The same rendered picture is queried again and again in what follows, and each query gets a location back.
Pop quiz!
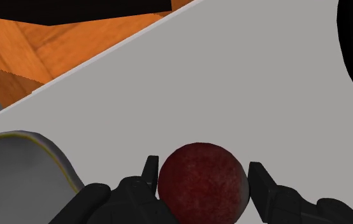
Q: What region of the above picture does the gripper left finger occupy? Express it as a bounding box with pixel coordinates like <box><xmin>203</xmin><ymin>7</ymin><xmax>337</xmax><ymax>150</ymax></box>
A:
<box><xmin>48</xmin><ymin>155</ymin><xmax>180</xmax><ymax>224</ymax></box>

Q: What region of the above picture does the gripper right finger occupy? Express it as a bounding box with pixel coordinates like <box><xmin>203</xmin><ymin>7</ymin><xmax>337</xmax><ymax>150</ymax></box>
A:
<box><xmin>247</xmin><ymin>161</ymin><xmax>353</xmax><ymax>224</ymax></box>

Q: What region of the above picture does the dark red round fruit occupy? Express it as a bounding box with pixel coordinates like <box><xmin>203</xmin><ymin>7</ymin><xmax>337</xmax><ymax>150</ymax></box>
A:
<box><xmin>157</xmin><ymin>142</ymin><xmax>251</xmax><ymax>224</ymax></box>

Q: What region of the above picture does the grey bowl with yellow rim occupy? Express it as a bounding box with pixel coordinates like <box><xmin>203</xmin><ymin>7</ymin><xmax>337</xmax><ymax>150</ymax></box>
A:
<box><xmin>0</xmin><ymin>130</ymin><xmax>85</xmax><ymax>224</ymax></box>

